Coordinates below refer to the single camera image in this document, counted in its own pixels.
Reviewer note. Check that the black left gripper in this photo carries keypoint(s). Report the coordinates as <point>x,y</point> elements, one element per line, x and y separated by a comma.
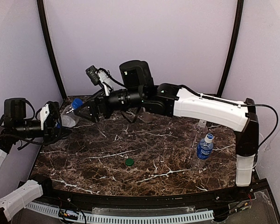
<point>53,122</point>

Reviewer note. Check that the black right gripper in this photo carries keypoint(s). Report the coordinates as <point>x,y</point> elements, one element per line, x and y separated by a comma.
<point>99,105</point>

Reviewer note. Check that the clear Pepsi bottle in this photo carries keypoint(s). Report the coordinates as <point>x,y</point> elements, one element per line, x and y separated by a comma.
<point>68,117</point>

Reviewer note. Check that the green bottle cap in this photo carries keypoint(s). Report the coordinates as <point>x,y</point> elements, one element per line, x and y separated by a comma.
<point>129,162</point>

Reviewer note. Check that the clear bottle white cap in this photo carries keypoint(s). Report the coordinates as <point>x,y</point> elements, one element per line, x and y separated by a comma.
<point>199,131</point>

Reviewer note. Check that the blue bottle cap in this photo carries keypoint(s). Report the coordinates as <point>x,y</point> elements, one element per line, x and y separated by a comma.
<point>76,103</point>

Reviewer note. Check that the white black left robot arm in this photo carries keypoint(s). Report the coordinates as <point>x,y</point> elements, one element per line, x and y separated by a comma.
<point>16,127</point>

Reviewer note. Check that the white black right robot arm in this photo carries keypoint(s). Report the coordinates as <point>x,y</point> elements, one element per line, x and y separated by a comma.
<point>170,100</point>

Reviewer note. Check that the clear bottle blue label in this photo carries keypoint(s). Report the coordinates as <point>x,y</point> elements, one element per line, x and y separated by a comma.
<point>203,151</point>

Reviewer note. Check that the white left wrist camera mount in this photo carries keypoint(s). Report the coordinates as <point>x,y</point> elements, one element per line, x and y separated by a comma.
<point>44,116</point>

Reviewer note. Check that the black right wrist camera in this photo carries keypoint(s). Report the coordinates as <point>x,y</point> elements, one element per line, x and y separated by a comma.
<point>100,77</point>

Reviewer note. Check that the white slotted cable duct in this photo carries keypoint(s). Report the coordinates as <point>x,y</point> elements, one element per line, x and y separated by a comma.
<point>181,215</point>

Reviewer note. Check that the black left frame post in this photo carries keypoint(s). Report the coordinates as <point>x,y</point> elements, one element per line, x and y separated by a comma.
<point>49,48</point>

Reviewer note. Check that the black frame post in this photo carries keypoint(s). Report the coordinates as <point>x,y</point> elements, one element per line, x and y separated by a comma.
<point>49,48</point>
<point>232,47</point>

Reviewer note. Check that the black front table rail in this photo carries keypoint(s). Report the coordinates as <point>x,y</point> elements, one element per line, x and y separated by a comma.
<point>216,200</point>

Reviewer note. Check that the black table rail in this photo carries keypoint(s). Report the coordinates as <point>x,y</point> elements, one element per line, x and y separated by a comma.
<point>216,200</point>
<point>237,116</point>

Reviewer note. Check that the black right table rail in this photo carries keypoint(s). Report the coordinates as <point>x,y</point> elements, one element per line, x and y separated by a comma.
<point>237,116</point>

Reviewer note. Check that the black right frame post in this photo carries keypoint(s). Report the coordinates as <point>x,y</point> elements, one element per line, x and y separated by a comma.
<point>232,47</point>

